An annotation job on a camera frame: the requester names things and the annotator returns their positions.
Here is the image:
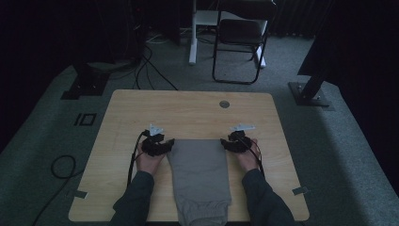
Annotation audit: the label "person's left hand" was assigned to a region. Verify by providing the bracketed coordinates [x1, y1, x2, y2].
[135, 146, 167, 176]

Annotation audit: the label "black folding chair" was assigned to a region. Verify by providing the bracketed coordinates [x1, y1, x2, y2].
[212, 0, 279, 86]

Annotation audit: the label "black slanted stand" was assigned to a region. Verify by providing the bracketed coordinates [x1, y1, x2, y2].
[288, 46, 334, 108]

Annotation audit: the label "black cables on floor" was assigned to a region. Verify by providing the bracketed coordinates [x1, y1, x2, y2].
[133, 43, 180, 91]

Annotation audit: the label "black floor cable loop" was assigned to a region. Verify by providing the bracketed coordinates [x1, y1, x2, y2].
[31, 153, 87, 226]

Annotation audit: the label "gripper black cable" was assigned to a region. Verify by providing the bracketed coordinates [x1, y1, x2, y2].
[236, 134, 266, 181]
[125, 129, 151, 188]

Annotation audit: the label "grey pants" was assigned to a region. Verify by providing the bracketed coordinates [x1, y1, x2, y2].
[166, 138, 232, 226]

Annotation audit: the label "black stand base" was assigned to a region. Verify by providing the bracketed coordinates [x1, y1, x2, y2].
[60, 61, 111, 101]

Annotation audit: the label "grey tape piece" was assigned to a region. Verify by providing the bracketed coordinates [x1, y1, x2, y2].
[72, 189, 89, 200]
[291, 186, 311, 196]

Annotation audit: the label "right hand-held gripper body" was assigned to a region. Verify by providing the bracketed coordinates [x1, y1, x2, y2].
[227, 122, 257, 154]

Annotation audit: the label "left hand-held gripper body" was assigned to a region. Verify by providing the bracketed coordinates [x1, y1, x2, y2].
[140, 123, 167, 157]

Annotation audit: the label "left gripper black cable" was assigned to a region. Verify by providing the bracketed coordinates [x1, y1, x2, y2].
[125, 129, 151, 188]

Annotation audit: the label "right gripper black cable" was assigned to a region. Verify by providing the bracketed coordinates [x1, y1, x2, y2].
[236, 134, 266, 181]

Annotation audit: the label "person's right hand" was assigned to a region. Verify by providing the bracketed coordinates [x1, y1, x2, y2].
[235, 138, 263, 173]

